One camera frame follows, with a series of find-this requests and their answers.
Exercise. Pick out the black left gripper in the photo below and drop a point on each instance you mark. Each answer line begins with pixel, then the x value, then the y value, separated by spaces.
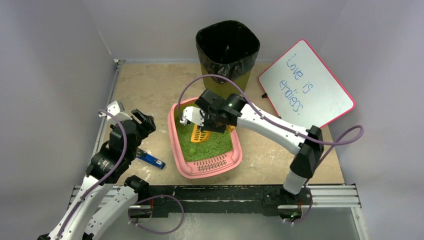
pixel 139 120

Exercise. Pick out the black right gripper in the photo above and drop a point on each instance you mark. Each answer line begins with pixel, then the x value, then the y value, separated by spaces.
pixel 210 122

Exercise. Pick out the yellow litter scoop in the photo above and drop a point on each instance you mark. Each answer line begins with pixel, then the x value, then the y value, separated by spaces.
pixel 201 136

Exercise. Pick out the pink and green litter box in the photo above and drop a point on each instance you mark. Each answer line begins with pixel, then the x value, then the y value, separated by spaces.
pixel 204 167

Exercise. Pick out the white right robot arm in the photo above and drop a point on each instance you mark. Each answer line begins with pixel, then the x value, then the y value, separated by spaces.
pixel 302 142

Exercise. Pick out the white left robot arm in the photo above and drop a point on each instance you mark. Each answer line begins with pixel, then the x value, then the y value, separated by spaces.
pixel 85 219

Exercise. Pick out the green cat litter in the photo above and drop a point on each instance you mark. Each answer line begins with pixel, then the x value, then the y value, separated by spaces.
pixel 217 144

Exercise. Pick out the olive green trash bin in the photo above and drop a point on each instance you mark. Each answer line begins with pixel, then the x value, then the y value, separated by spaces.
pixel 221 87

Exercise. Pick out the blue and black stapler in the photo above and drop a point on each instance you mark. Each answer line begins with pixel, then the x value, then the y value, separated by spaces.
pixel 150 159

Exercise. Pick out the black trash bag liner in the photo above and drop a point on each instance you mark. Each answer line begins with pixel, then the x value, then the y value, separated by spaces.
pixel 227 48

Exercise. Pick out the pink framed whiteboard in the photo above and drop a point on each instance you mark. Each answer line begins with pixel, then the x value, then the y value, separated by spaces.
pixel 303 90

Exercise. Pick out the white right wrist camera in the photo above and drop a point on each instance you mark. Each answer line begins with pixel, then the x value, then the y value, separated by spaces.
pixel 192 114

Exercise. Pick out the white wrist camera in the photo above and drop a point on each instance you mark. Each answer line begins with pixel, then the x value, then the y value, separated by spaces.
pixel 114 112
pixel 192 114

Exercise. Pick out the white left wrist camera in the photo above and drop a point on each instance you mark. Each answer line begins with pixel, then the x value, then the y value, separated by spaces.
pixel 114 112

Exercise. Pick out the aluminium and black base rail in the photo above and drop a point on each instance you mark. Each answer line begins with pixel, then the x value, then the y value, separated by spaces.
pixel 267 200

